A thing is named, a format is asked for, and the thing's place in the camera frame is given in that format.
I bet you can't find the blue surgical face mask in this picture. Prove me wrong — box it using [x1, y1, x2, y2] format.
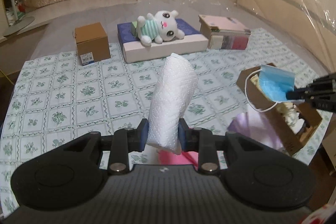
[244, 65, 295, 113]

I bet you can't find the white paper towel sheet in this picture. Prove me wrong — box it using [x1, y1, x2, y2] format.
[147, 53, 198, 155]

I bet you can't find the yellow terry towel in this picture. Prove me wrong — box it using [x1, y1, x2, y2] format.
[250, 74, 260, 86]

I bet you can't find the open brown cardboard box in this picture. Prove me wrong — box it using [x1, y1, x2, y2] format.
[236, 67, 322, 155]

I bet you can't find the white cloth in box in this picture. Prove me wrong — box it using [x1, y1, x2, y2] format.
[276, 102, 305, 134]

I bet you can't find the purple tissue pack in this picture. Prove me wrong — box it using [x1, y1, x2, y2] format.
[228, 108, 284, 151]

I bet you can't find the green floral tablecloth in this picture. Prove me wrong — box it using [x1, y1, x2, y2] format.
[1, 28, 318, 215]

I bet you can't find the white flat box blue top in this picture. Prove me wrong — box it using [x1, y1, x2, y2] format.
[117, 18, 210, 64]

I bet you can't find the small brown cardboard box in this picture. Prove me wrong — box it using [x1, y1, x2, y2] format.
[75, 22, 110, 66]

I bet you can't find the stack of books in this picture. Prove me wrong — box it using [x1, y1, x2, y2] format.
[199, 15, 251, 50]

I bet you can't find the small green box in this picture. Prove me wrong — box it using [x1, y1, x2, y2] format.
[130, 21, 138, 38]

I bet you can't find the white bunny plush toy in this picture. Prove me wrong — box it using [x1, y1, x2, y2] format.
[137, 10, 185, 47]

